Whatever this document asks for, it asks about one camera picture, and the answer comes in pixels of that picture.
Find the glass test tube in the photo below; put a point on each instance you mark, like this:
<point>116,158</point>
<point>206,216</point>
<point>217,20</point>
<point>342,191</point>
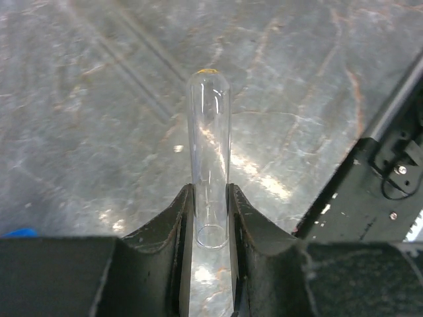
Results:
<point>153,74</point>
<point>208,97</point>

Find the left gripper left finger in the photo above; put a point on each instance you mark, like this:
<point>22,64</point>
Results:
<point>146,273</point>

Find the blue plastic compartment bin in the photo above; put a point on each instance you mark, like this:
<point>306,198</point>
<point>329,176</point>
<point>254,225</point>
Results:
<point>21,233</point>

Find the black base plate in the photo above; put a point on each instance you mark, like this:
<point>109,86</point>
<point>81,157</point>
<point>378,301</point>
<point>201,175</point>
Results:
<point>376,192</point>

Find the cable duct rail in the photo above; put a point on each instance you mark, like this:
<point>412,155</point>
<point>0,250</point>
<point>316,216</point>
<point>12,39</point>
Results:
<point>415,229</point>

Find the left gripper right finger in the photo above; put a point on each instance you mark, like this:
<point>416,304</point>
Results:
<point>276,274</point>

